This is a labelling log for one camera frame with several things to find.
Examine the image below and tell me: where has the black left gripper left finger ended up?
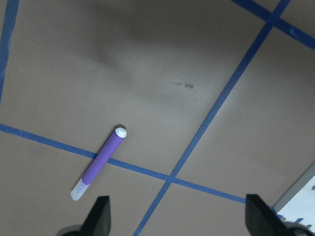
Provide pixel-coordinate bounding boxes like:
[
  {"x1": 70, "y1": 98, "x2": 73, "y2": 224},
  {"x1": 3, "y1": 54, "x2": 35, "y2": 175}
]
[{"x1": 79, "y1": 196, "x2": 111, "y2": 236}]

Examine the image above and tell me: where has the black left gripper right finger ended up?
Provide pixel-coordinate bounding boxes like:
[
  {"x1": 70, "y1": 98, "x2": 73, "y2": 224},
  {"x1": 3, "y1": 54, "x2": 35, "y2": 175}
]
[{"x1": 245, "y1": 194, "x2": 290, "y2": 236}]

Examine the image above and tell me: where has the purple pen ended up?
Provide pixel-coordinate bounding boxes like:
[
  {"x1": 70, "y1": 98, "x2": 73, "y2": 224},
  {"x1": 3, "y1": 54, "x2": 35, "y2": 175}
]
[{"x1": 70, "y1": 127, "x2": 127, "y2": 201}]

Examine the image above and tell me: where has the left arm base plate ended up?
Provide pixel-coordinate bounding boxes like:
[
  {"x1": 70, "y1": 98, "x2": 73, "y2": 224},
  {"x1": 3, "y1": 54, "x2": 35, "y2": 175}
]
[{"x1": 273, "y1": 164, "x2": 315, "y2": 232}]

